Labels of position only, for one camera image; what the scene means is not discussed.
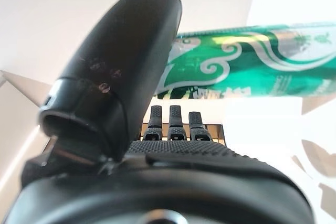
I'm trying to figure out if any green and silver drink can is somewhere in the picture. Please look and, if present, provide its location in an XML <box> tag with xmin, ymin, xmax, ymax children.
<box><xmin>154</xmin><ymin>23</ymin><xmax>336</xmax><ymax>100</ymax></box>

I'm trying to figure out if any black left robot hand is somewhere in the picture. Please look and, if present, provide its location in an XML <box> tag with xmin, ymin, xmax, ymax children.
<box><xmin>5</xmin><ymin>0</ymin><xmax>316</xmax><ymax>224</ymax></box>

